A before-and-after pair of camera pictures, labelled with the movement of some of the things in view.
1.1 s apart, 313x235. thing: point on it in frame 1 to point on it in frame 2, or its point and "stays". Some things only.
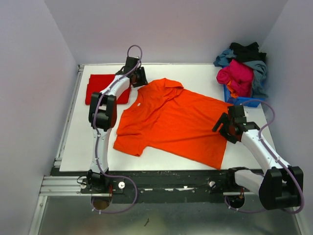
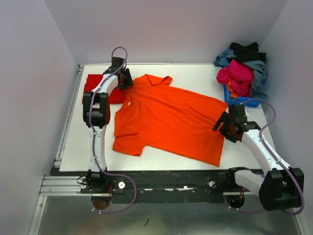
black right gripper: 223,119 stays
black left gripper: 142,81 to 127,82
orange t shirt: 161,115 stays
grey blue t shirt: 258,86 stays
